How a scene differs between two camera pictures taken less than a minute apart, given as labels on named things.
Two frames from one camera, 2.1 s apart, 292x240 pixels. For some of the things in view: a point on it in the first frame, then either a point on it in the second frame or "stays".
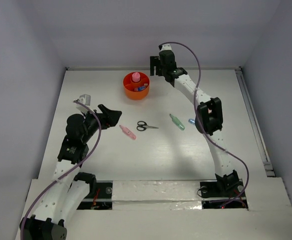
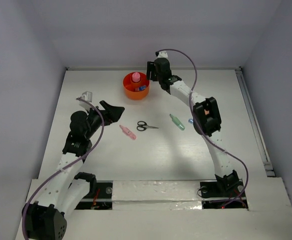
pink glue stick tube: (136, 77) stays
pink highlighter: (128, 132) stays
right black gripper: (154, 61) → (151, 67)
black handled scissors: (143, 125) stays
